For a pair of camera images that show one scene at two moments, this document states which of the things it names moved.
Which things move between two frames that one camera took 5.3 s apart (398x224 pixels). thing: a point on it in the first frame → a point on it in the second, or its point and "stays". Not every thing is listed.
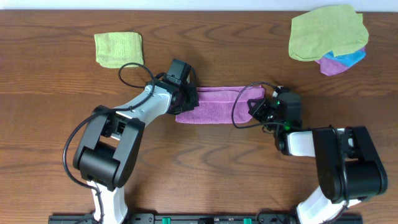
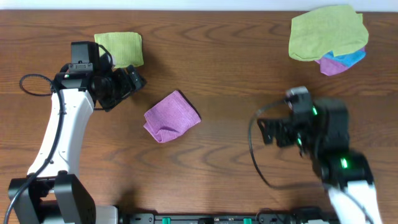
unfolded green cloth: [335, 29] stays
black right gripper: [256, 112] → [283, 126]
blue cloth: [348, 59] stays
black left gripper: [189, 99] → [125, 83]
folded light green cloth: [113, 50] stays
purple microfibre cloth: [214, 105] → [171, 116]
